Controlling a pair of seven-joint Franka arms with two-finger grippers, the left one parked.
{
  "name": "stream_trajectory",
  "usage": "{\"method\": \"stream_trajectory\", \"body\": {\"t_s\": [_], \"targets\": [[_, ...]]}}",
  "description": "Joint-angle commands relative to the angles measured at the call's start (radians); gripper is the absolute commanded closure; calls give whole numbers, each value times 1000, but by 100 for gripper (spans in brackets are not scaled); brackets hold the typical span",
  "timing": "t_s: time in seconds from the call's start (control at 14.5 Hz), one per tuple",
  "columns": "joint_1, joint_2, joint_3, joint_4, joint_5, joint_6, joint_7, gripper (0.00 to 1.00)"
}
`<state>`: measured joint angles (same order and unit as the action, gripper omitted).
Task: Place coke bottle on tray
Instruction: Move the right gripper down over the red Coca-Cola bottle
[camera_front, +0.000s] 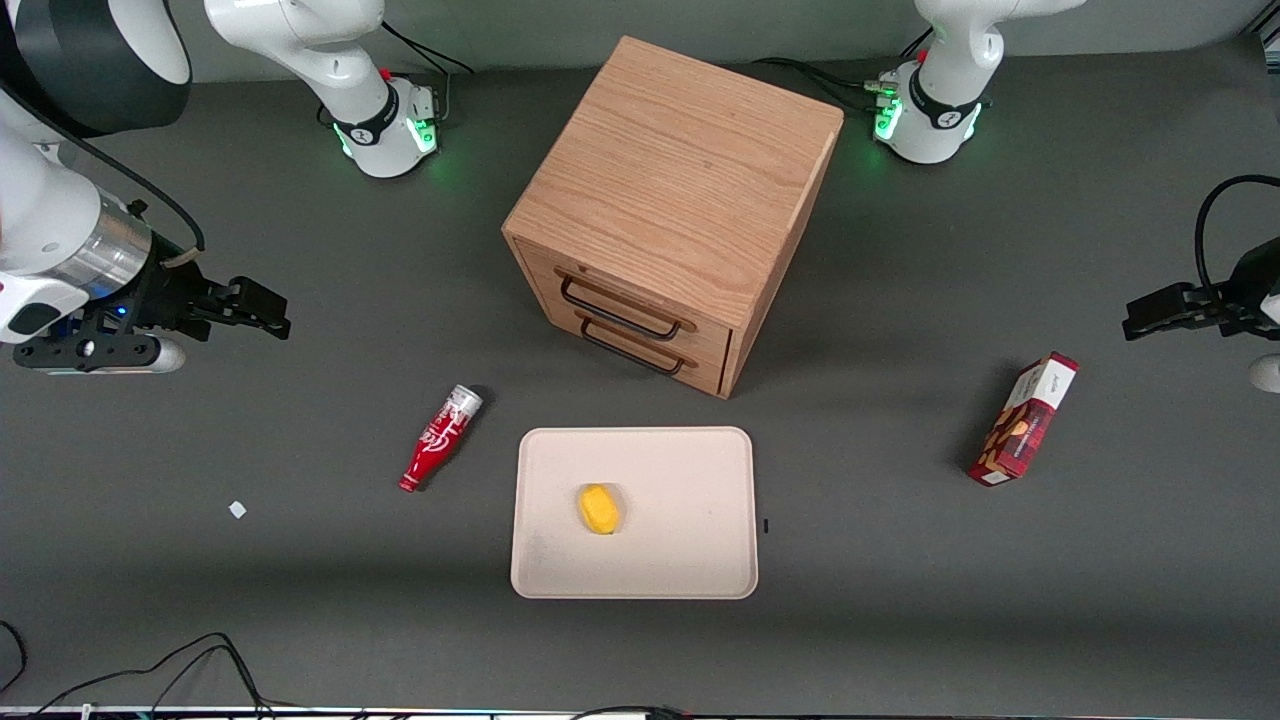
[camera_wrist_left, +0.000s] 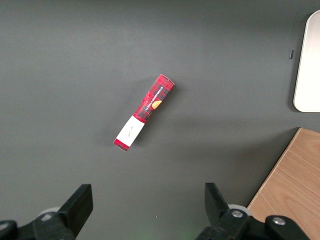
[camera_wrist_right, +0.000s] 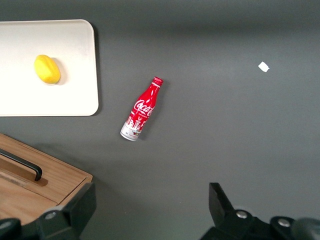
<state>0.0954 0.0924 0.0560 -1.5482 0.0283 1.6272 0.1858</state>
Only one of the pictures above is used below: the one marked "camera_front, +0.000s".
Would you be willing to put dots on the red coke bottle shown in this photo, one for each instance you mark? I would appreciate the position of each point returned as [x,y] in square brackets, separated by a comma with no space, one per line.
[440,435]

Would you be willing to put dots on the wooden drawer front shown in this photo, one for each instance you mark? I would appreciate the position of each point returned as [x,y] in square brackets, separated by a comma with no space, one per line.
[700,365]
[640,300]

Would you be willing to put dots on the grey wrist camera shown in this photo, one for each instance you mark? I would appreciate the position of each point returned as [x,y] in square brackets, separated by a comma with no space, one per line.
[110,353]
[1267,373]

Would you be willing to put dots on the yellow lemon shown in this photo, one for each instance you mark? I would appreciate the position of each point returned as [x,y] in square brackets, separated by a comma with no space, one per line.
[599,509]

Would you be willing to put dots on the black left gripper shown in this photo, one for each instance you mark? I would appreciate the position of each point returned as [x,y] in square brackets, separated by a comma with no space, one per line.
[1244,294]

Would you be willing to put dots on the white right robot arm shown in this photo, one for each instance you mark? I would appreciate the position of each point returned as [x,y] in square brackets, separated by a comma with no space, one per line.
[60,220]

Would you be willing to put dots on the beige plastic tray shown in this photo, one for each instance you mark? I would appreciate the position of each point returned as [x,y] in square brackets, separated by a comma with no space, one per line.
[680,510]

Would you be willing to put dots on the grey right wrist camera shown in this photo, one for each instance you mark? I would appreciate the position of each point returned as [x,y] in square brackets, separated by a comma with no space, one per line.
[110,353]

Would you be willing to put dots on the wooden drawer cabinet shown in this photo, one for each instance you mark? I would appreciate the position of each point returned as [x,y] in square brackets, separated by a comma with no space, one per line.
[680,170]

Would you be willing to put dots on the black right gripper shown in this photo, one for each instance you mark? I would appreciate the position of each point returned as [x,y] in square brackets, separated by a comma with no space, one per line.
[166,298]

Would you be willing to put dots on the red snack box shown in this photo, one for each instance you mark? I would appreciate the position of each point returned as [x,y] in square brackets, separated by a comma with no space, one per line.
[1025,420]

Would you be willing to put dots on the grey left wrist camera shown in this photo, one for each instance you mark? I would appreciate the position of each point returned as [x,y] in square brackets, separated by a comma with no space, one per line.
[1267,373]

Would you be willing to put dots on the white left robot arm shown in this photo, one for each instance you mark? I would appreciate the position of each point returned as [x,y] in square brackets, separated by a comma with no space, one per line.
[940,80]

